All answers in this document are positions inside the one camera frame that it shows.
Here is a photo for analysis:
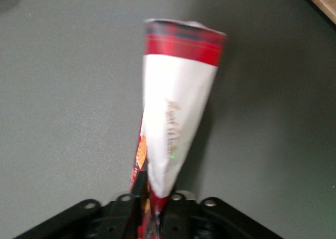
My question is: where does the red cookie box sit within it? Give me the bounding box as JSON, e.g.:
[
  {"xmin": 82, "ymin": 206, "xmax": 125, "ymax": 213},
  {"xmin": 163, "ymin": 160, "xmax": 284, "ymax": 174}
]
[{"xmin": 128, "ymin": 18, "xmax": 228, "ymax": 239}]

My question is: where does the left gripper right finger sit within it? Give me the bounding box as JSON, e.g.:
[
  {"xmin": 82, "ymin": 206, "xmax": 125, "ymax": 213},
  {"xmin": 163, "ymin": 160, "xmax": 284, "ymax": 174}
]
[{"xmin": 157, "ymin": 190, "xmax": 197, "ymax": 239}]

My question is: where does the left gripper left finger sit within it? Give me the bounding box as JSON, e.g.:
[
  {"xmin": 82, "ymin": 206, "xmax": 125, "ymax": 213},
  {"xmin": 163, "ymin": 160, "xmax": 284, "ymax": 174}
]
[{"xmin": 104, "ymin": 170, "xmax": 149, "ymax": 239}]

